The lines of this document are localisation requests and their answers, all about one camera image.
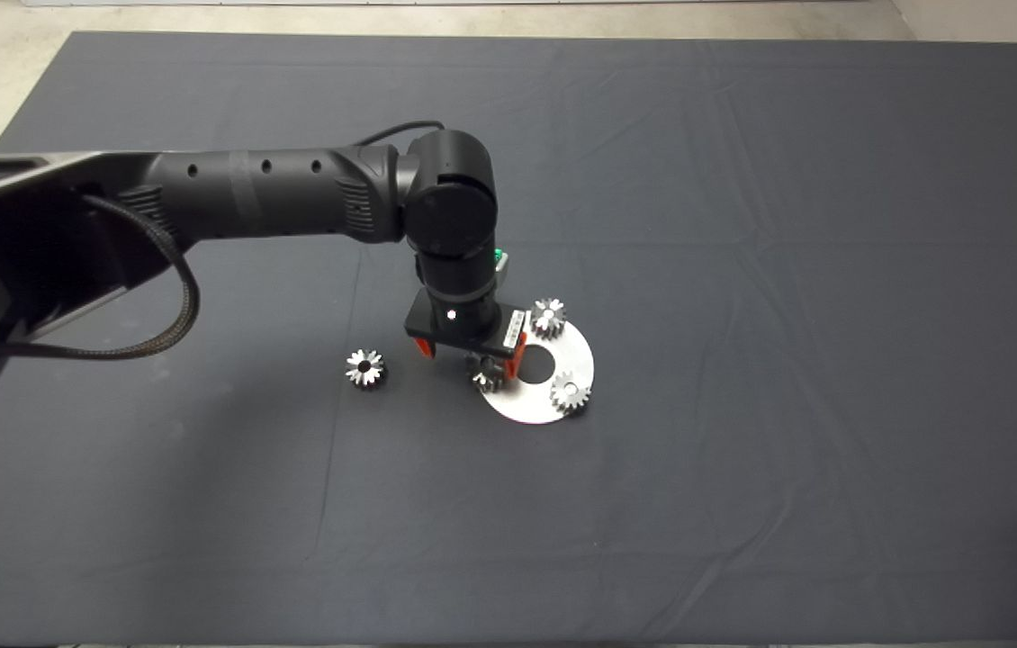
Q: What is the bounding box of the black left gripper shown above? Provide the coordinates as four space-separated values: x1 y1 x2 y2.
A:
405 286 530 380

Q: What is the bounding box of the braided black left arm cable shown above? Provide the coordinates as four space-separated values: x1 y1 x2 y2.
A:
0 193 202 364

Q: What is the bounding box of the dark grey table cloth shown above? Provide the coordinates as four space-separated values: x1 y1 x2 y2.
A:
0 31 1017 645

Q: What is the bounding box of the larger steel gear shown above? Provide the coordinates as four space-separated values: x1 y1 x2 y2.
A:
465 353 509 393

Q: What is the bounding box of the round metal plate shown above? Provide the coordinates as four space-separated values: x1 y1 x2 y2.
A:
477 310 596 425

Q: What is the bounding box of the small steel gear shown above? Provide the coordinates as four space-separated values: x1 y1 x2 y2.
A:
531 298 570 341
346 348 389 391
550 372 593 418

